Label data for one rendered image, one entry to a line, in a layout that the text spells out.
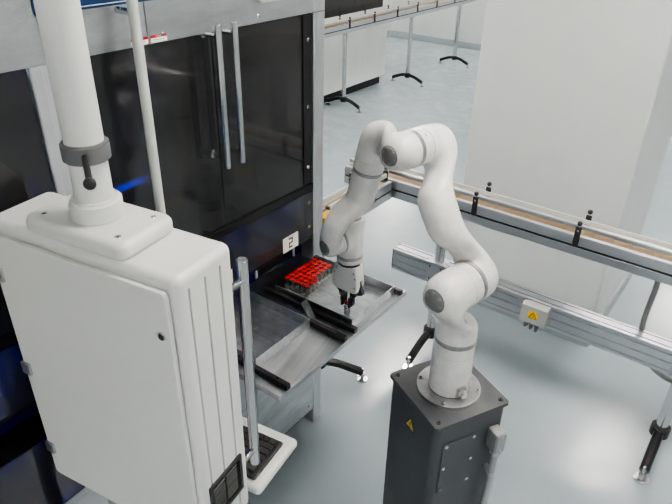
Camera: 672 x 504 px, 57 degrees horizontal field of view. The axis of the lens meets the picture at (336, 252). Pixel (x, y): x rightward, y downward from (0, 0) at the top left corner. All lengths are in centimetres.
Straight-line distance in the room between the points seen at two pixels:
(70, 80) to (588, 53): 246
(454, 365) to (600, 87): 178
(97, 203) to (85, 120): 16
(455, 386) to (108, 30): 129
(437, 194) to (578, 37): 169
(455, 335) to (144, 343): 86
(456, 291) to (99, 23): 106
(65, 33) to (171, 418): 73
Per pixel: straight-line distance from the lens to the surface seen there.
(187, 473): 141
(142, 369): 128
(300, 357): 196
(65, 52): 115
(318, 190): 232
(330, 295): 223
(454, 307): 161
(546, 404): 326
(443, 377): 183
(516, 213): 283
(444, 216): 162
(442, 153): 166
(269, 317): 212
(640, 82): 313
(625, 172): 325
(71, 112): 118
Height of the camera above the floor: 213
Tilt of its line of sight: 30 degrees down
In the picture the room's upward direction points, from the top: 1 degrees clockwise
